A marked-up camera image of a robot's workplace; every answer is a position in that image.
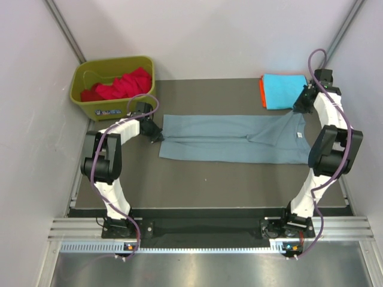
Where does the grey-blue t-shirt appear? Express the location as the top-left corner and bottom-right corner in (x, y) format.
(159, 112), (311, 164)

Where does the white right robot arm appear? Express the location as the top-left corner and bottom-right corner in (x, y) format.
(279, 69), (363, 237)

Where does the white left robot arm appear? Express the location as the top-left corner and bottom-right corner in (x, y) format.
(80, 102), (163, 239)

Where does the folded cyan t-shirt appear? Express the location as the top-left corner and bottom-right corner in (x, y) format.
(262, 74), (307, 110)

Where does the red t-shirt in bin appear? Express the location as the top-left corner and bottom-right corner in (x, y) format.
(80, 67), (153, 102)

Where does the folded orange t-shirt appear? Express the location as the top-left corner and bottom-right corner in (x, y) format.
(259, 76), (267, 108)

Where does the olive green plastic bin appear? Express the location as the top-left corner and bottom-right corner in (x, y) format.
(70, 56), (157, 121)

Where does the aluminium right corner post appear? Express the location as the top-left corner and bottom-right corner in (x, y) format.
(326, 0), (367, 63)

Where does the aluminium corner post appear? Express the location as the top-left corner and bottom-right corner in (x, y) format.
(326, 0), (367, 63)
(43, 0), (86, 64)

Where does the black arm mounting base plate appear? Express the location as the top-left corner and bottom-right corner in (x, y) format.
(101, 215), (315, 240)

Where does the aluminium front frame rail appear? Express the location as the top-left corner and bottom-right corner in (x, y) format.
(48, 216), (373, 241)

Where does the aluminium left corner post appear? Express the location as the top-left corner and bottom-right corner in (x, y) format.
(43, 0), (86, 64)

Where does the slotted grey cable duct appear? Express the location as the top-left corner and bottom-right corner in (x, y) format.
(60, 242), (298, 255)

